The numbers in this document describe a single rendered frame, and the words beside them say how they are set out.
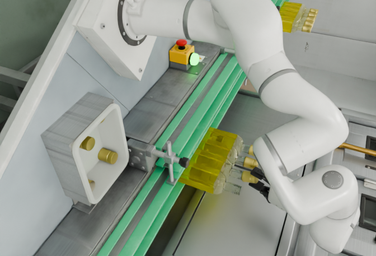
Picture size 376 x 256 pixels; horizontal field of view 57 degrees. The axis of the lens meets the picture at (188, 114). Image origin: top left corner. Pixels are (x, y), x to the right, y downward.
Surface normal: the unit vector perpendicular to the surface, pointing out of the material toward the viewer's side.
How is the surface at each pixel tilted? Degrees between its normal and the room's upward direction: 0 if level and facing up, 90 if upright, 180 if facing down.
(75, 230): 90
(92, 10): 90
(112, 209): 90
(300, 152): 68
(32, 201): 0
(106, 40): 5
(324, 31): 90
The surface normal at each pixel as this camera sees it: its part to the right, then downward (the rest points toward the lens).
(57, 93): 0.91, 0.26
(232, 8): -0.45, -0.38
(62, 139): -0.02, -0.76
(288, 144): -0.24, -0.18
